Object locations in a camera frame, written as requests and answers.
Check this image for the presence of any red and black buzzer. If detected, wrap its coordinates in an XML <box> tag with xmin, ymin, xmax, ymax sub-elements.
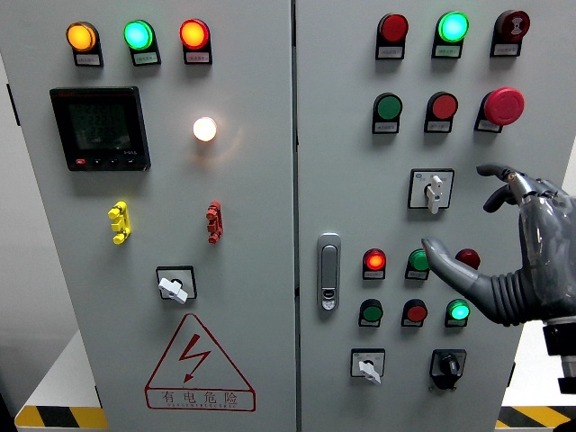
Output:
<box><xmin>494</xmin><ymin>9</ymin><xmax>531</xmax><ymax>41</ymax></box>

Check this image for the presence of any red warning triangle sign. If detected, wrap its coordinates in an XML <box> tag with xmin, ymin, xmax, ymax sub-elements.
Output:
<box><xmin>144</xmin><ymin>312</ymin><xmax>257</xmax><ymax>412</ymax></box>

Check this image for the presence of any white-handle turn switch, small plate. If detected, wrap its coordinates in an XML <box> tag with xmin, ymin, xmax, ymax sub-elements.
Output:
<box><xmin>350</xmin><ymin>347</ymin><xmax>387</xmax><ymax>386</ymax></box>

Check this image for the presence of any small yellow handle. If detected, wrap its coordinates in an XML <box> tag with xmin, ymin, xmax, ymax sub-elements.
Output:
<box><xmin>107</xmin><ymin>201</ymin><xmax>133</xmax><ymax>246</ymax></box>

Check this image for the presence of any large unlit red lamp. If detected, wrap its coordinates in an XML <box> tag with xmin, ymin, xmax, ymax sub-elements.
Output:
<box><xmin>377</xmin><ymin>13</ymin><xmax>410</xmax><ymax>44</ymax></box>

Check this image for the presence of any black-handle turn switch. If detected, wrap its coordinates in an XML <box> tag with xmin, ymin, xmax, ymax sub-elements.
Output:
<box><xmin>428</xmin><ymin>348</ymin><xmax>468</xmax><ymax>392</ymax></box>

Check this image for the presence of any small dark red lamp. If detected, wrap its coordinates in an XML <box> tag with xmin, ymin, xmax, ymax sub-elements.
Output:
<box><xmin>454</xmin><ymin>247</ymin><xmax>482</xmax><ymax>272</ymax></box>

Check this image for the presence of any black display meter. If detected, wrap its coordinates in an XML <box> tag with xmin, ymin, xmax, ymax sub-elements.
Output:
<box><xmin>49</xmin><ymin>85</ymin><xmax>152</xmax><ymax>173</ymax></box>

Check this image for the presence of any white-handle turn switch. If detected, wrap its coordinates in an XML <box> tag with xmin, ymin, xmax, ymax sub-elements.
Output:
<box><xmin>350</xmin><ymin>347</ymin><xmax>387</xmax><ymax>386</ymax></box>
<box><xmin>407</xmin><ymin>167</ymin><xmax>456</xmax><ymax>215</ymax></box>

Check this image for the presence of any small green push button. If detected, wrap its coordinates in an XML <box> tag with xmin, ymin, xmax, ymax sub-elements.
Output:
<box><xmin>359</xmin><ymin>298</ymin><xmax>384</xmax><ymax>323</ymax></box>

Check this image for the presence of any white lamp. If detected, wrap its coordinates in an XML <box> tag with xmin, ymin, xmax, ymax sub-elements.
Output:
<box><xmin>192</xmin><ymin>116</ymin><xmax>219</xmax><ymax>143</ymax></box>

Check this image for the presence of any turn switch with broad white handle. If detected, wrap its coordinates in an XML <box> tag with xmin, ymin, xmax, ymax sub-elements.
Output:
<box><xmin>155</xmin><ymin>265</ymin><xmax>198</xmax><ymax>306</ymax></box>

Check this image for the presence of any black and yellow striped tape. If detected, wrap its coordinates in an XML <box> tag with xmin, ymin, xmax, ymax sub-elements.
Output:
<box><xmin>495</xmin><ymin>405</ymin><xmax>576</xmax><ymax>428</ymax></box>
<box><xmin>14</xmin><ymin>405</ymin><xmax>109</xmax><ymax>430</ymax></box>

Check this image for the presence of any small lit green lamp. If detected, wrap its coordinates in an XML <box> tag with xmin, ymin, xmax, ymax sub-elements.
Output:
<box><xmin>445</xmin><ymin>298</ymin><xmax>472</xmax><ymax>323</ymax></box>

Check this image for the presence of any pale grey cabinet door with lock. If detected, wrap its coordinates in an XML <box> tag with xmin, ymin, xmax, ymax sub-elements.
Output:
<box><xmin>294</xmin><ymin>0</ymin><xmax>576</xmax><ymax>432</ymax></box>

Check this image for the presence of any large lit red-orange lamp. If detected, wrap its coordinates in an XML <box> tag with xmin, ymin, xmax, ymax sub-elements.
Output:
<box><xmin>178</xmin><ymin>18</ymin><xmax>212</xmax><ymax>50</ymax></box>

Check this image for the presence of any large lit green lamp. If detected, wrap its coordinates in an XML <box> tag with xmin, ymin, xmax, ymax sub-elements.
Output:
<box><xmin>123</xmin><ymin>19</ymin><xmax>157</xmax><ymax>51</ymax></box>
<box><xmin>436</xmin><ymin>11</ymin><xmax>471</xmax><ymax>44</ymax></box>

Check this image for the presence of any large red stop button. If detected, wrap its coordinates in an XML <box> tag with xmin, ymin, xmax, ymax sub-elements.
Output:
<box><xmin>483</xmin><ymin>86</ymin><xmax>527</xmax><ymax>126</ymax></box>

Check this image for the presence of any small lit red lamp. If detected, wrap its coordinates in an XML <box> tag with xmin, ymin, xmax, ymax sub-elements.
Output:
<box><xmin>363</xmin><ymin>247</ymin><xmax>388</xmax><ymax>273</ymax></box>

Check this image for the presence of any small unlit green lamp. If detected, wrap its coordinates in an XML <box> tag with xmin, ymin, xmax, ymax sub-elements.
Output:
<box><xmin>408</xmin><ymin>247</ymin><xmax>432</xmax><ymax>273</ymax></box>

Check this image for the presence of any small red handle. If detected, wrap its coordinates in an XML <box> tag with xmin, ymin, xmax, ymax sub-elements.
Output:
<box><xmin>205</xmin><ymin>200</ymin><xmax>224</xmax><ymax>245</ymax></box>

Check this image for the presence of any large green push button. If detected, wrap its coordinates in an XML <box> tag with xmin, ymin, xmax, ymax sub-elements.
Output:
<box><xmin>373</xmin><ymin>92</ymin><xmax>404</xmax><ymax>122</ymax></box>

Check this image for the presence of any large yellow lamp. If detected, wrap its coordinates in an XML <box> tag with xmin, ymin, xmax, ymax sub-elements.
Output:
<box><xmin>66</xmin><ymin>21</ymin><xmax>99</xmax><ymax>53</ymax></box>

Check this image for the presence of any small red push button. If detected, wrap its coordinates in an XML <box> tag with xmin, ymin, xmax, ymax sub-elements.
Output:
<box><xmin>402</xmin><ymin>298</ymin><xmax>429</xmax><ymax>323</ymax></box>

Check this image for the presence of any large red push button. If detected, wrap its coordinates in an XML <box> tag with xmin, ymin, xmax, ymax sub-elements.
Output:
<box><xmin>426</xmin><ymin>91</ymin><xmax>460</xmax><ymax>121</ymax></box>

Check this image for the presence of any silver door lock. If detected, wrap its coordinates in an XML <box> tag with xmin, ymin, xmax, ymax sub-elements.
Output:
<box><xmin>316</xmin><ymin>232</ymin><xmax>342</xmax><ymax>312</ymax></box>

